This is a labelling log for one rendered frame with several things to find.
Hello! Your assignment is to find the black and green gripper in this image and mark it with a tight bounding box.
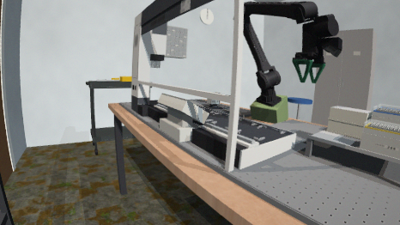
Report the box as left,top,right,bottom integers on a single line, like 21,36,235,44
293,37,325,83

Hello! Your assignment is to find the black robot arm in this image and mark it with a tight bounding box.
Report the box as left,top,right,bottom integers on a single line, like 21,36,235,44
243,1,342,106

